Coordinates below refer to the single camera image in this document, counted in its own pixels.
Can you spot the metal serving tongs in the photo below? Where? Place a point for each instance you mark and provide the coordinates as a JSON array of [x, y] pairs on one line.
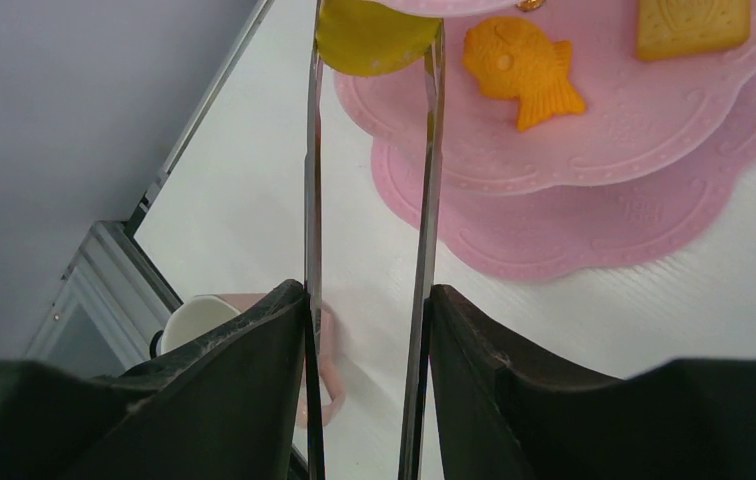
[[409, 466]]

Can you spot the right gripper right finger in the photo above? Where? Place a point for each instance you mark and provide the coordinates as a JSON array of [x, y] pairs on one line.
[[509, 409]]

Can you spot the yellow round cake slice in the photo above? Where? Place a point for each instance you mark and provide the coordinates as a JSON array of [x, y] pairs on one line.
[[367, 39]]

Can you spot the pink three-tier cake stand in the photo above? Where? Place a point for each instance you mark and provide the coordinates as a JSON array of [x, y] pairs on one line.
[[645, 170]]

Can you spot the orange flower cookie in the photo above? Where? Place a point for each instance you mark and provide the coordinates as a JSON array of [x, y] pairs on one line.
[[513, 59]]

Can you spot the aluminium frame rail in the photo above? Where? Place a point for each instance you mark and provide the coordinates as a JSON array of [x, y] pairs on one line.
[[114, 303]]

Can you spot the pink teacup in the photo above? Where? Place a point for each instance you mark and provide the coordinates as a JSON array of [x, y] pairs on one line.
[[203, 313]]

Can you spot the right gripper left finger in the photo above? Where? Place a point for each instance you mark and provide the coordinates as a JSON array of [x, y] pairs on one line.
[[222, 406]]

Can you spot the yellow square biscuit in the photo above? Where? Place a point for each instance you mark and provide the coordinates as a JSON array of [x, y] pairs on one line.
[[669, 29]]

